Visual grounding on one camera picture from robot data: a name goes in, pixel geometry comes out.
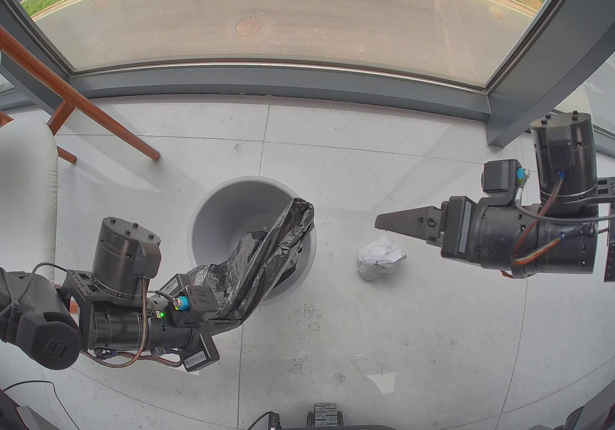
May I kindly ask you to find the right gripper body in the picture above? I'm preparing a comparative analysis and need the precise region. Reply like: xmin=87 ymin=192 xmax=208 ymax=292
xmin=441 ymin=196 xmax=599 ymax=280

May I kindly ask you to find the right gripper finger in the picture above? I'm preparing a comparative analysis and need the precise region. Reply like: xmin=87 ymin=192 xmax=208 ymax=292
xmin=380 ymin=225 xmax=444 ymax=246
xmin=376 ymin=206 xmax=445 ymax=227

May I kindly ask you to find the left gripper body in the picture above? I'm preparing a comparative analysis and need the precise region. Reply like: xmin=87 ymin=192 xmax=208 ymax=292
xmin=91 ymin=302 xmax=221 ymax=373

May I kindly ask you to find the white paper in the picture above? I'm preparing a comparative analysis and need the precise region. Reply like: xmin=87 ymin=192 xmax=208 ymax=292
xmin=357 ymin=237 xmax=407 ymax=281

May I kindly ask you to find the black plastic bag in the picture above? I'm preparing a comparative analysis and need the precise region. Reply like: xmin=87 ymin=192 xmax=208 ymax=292
xmin=185 ymin=197 xmax=315 ymax=328

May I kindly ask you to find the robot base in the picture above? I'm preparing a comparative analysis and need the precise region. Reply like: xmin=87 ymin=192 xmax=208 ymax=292
xmin=288 ymin=402 xmax=397 ymax=430

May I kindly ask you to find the white trash bin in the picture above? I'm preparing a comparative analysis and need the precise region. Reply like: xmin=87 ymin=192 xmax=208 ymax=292
xmin=186 ymin=177 xmax=318 ymax=301

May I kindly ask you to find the white cushioned wooden chair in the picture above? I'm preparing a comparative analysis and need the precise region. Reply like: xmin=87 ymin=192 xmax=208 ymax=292
xmin=0 ymin=27 xmax=160 ymax=313

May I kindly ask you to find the window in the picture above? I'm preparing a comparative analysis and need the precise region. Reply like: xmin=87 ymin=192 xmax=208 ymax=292
xmin=0 ymin=0 xmax=615 ymax=148

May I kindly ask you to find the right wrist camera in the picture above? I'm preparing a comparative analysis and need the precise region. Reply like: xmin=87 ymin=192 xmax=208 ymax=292
xmin=482 ymin=159 xmax=529 ymax=208

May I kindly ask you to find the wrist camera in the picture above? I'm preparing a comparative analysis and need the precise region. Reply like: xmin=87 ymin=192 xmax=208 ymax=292
xmin=166 ymin=274 xmax=217 ymax=328
xmin=482 ymin=159 xmax=529 ymax=208

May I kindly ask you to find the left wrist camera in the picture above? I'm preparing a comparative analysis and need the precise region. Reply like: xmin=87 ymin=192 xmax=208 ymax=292
xmin=166 ymin=274 xmax=217 ymax=328

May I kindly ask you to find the black cable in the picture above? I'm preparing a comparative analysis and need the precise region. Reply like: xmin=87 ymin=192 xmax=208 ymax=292
xmin=0 ymin=379 xmax=64 ymax=430
xmin=247 ymin=411 xmax=280 ymax=430

